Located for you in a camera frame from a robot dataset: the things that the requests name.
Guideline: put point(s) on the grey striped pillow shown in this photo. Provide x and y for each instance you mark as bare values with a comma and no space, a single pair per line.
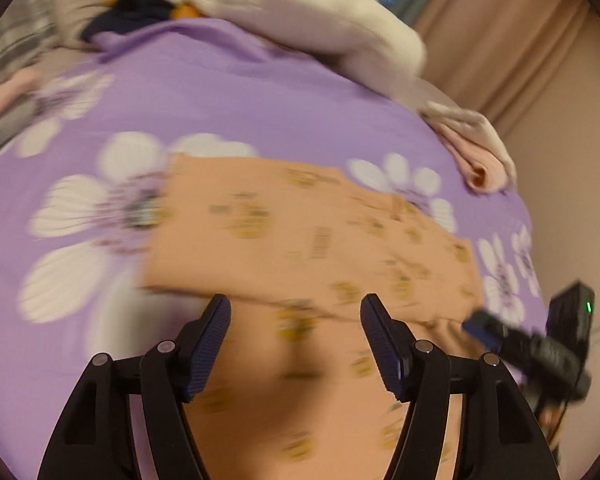
15,40

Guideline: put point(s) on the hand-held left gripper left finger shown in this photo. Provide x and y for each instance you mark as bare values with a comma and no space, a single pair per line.
209,347

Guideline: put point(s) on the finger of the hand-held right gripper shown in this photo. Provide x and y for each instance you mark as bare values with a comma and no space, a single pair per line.
490,332

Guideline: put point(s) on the peach cartoon print garment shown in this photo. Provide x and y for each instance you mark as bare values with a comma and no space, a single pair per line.
305,240

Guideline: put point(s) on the purple floral bedsheet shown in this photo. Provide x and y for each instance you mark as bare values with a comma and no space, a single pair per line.
205,100

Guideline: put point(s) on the pile of dark clothes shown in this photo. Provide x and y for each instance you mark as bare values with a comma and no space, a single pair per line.
77,7

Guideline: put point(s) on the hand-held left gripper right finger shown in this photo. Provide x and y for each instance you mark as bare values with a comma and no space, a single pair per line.
381,347

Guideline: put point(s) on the beige curtain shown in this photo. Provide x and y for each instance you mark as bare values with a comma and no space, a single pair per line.
505,25

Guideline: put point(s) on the dark navy garment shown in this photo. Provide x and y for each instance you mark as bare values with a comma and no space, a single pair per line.
135,10

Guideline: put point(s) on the pink folded cloth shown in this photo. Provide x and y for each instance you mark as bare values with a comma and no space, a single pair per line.
475,160

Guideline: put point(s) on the small orange object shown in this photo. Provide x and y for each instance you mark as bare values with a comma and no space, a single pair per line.
186,11

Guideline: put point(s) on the pale pink cloth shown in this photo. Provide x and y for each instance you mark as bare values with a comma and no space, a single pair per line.
2,97

